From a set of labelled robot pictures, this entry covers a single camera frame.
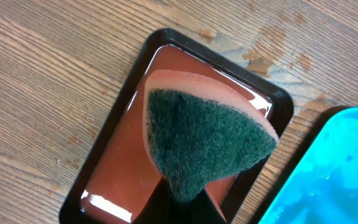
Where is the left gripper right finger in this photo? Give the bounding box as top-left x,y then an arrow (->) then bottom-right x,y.
178,190 -> 227,224

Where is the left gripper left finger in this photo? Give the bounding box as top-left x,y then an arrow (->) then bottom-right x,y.
132,179 -> 179,224

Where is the black tray with red liquid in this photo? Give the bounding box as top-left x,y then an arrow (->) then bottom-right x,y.
58,28 -> 294,223

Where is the blue plastic tray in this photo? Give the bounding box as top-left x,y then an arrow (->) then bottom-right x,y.
259,108 -> 358,223

